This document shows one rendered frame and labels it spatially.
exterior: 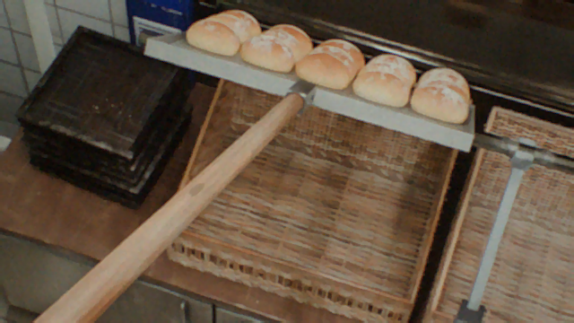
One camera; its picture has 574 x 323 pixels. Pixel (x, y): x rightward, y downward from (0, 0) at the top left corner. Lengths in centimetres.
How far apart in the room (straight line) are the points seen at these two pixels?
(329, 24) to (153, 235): 131
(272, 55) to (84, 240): 76
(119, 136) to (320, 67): 60
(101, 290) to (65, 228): 152
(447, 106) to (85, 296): 104
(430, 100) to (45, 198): 102
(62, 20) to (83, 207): 51
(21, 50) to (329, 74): 124
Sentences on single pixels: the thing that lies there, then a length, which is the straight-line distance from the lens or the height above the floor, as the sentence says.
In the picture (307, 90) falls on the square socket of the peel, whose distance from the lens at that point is 148.
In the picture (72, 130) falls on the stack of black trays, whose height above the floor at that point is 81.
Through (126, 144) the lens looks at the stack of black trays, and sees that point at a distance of 208.
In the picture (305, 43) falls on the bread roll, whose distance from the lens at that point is 184.
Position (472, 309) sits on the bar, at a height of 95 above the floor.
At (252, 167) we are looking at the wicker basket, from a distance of 230.
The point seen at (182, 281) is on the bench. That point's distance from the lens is 216.
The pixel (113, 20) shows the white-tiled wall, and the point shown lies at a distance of 241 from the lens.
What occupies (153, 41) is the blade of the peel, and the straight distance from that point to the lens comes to 159.
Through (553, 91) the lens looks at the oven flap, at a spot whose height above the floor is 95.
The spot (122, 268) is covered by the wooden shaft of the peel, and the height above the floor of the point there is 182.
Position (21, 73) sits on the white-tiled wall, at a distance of 279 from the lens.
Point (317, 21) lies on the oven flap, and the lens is 210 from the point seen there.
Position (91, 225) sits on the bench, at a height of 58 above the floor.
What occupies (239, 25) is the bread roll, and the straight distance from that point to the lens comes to 178.
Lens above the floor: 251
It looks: 56 degrees down
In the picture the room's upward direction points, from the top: 6 degrees clockwise
